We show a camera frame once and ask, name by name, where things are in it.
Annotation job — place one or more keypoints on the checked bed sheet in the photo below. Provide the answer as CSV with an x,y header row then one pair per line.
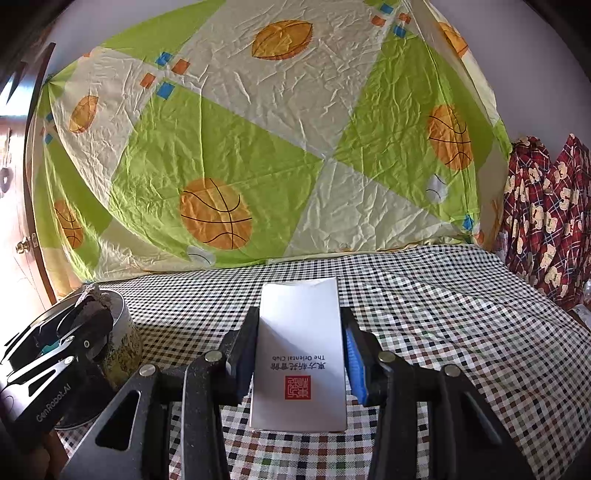
x,y
438,314

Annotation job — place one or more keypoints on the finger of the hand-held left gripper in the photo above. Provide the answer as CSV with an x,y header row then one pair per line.
x,y
41,327
87,341

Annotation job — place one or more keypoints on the white paper box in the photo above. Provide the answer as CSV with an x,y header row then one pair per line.
x,y
300,332

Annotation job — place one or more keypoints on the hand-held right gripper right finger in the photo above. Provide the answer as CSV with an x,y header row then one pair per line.
x,y
353,369

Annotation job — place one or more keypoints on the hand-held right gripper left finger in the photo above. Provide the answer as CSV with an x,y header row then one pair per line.
x,y
247,360

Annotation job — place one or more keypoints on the basketball printed green sheet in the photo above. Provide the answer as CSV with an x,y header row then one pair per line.
x,y
254,138

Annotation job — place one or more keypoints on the red bear printed cloth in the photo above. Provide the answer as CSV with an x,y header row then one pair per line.
x,y
549,221

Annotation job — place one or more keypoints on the hanging door ornament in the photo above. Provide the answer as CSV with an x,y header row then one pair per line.
x,y
5,170

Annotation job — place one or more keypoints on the wooden door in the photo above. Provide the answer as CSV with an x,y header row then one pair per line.
x,y
23,207

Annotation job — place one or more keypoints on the round metal tin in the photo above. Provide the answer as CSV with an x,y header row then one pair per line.
x,y
124,350

